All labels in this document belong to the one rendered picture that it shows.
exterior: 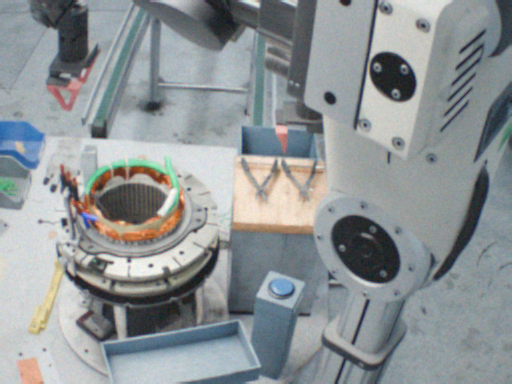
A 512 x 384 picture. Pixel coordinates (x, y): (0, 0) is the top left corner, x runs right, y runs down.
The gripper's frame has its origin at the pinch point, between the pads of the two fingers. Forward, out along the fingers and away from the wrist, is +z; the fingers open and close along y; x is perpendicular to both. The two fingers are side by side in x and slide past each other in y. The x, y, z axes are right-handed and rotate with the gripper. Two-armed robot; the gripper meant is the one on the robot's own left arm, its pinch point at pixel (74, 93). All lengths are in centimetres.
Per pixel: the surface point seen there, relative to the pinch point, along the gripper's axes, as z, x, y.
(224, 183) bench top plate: 55, 26, -37
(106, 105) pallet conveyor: 61, -16, -67
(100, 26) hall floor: 156, -81, -249
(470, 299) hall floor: 133, 128, -71
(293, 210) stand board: 22.8, 43.2, -2.0
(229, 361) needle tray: 24, 36, 34
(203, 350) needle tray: 24, 32, 32
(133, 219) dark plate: 27.9, 12.5, 3.2
